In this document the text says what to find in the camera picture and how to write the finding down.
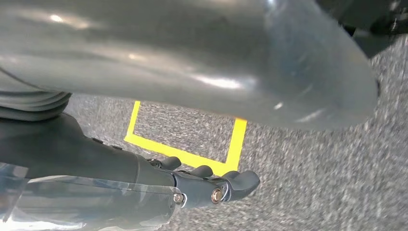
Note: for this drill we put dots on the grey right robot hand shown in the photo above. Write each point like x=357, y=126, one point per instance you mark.
x=191, y=57

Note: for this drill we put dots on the dark robot leg part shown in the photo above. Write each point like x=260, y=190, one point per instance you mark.
x=366, y=19

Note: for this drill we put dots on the yellow floor tape square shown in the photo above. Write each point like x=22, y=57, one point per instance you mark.
x=237, y=143

